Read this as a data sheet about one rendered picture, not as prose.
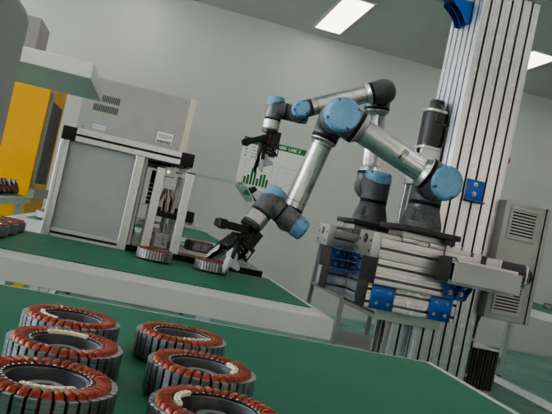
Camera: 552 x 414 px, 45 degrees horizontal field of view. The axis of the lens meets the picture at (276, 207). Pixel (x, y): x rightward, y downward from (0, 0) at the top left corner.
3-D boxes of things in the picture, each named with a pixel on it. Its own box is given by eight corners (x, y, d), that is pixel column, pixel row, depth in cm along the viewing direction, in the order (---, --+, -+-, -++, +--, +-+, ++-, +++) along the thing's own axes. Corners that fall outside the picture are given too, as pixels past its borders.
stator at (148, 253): (129, 256, 203) (132, 245, 203) (143, 256, 214) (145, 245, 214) (163, 264, 201) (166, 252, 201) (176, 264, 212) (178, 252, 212)
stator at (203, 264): (216, 270, 220) (218, 259, 220) (233, 277, 210) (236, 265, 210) (186, 265, 213) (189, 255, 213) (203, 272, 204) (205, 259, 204)
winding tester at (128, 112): (178, 162, 282) (189, 115, 282) (185, 155, 239) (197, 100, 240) (85, 140, 274) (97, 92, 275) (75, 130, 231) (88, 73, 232)
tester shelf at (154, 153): (181, 174, 293) (183, 164, 293) (192, 167, 226) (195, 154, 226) (80, 151, 284) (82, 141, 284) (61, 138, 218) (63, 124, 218)
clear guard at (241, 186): (246, 201, 263) (249, 186, 264) (256, 202, 240) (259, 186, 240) (165, 183, 257) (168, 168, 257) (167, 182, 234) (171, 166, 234)
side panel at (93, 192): (125, 250, 225) (145, 158, 226) (124, 250, 222) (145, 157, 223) (40, 233, 220) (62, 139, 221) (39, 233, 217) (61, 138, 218)
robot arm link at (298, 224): (308, 222, 231) (283, 202, 230) (314, 223, 220) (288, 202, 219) (294, 240, 230) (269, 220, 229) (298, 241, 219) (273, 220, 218)
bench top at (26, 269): (223, 257, 373) (224, 248, 373) (329, 340, 158) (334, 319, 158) (39, 220, 354) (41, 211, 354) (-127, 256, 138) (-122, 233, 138)
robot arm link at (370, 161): (358, 198, 295) (370, 77, 296) (351, 199, 310) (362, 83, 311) (384, 201, 296) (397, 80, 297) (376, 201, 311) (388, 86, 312)
